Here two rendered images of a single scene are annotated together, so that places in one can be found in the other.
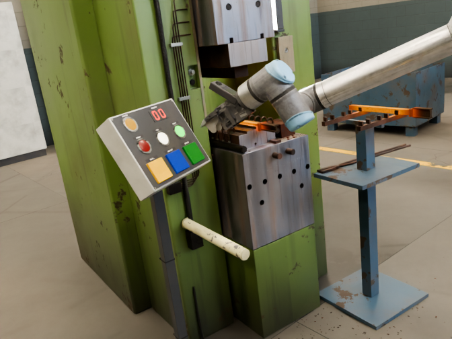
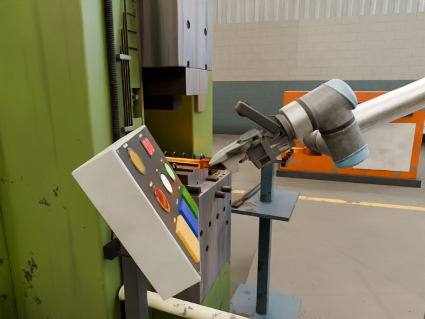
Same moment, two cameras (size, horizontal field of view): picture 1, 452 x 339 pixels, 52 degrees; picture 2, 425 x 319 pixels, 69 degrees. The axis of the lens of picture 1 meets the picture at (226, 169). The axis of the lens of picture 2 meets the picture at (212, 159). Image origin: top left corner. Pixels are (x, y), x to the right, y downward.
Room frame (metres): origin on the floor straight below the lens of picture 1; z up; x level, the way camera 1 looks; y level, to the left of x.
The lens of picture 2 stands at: (0.99, 0.51, 1.29)
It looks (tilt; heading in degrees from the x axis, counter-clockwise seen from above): 13 degrees down; 324
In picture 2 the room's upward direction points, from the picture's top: straight up
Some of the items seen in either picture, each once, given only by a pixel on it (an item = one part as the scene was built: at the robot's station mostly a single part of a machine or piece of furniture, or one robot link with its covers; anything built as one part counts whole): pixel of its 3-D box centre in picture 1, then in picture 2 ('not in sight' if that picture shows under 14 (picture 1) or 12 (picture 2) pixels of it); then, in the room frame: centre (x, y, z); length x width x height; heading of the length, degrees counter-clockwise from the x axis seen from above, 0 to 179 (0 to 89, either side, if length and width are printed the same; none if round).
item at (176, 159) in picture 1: (177, 161); (187, 218); (1.56, 0.17, 1.01); 0.07 x 0.05 x 0.07; 147
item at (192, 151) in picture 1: (192, 153); (188, 202); (1.65, 0.11, 1.01); 0.07 x 0.05 x 0.07; 147
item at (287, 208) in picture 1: (244, 179); (160, 221); (2.22, -0.09, 0.69); 0.56 x 0.38 x 0.45; 32
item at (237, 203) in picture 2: (366, 157); (254, 190); (2.26, -0.72, 0.71); 0.60 x 0.04 x 0.01; 116
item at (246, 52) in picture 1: (220, 54); (150, 82); (2.18, -0.04, 1.32); 0.42 x 0.20 x 0.10; 32
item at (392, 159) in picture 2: not in sight; (338, 133); (3.67, -3.79, 0.63); 2.10 x 1.12 x 1.25; 37
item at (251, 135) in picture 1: (230, 130); (153, 169); (2.18, -0.04, 0.96); 0.42 x 0.20 x 0.09; 32
